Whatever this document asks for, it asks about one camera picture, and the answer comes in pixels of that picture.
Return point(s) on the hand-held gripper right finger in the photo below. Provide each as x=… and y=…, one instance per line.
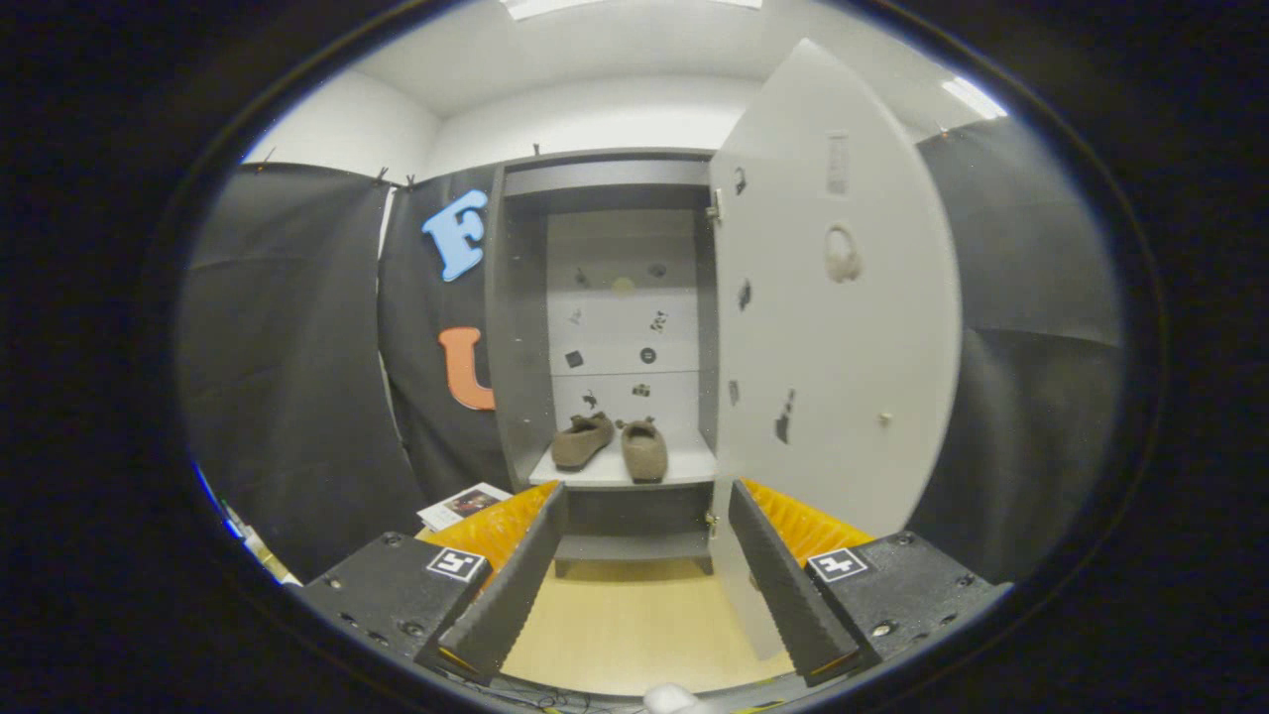
x=783, y=585

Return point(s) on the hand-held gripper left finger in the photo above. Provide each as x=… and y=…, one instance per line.
x=516, y=585

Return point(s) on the brown slipper shoe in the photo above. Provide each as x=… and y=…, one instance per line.
x=583, y=441
x=644, y=451

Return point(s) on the grey shoe cabinet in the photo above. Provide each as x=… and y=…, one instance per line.
x=520, y=327

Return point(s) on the metal door hinge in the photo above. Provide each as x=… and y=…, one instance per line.
x=711, y=523
x=714, y=203

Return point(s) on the white book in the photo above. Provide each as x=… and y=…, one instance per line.
x=461, y=504

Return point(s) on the black backdrop cloth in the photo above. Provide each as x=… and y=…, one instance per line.
x=297, y=347

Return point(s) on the small ceiling light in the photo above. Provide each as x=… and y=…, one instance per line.
x=974, y=97

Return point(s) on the long ceiling light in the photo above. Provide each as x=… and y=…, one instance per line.
x=555, y=8

